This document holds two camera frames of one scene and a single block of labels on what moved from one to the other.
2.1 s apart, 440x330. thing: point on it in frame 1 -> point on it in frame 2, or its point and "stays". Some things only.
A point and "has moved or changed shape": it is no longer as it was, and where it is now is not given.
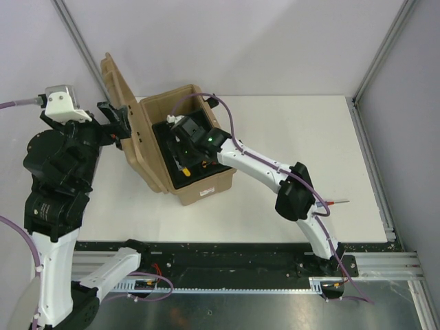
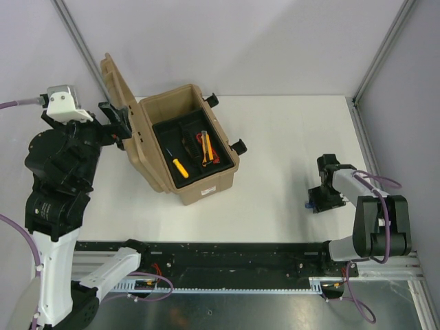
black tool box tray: [181, 174] stays
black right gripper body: [184, 153] -> [324, 198]
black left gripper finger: [112, 114] stays
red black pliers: [204, 163] has moved or changed shape
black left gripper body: [109, 133] stays
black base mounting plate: [220, 260] stays
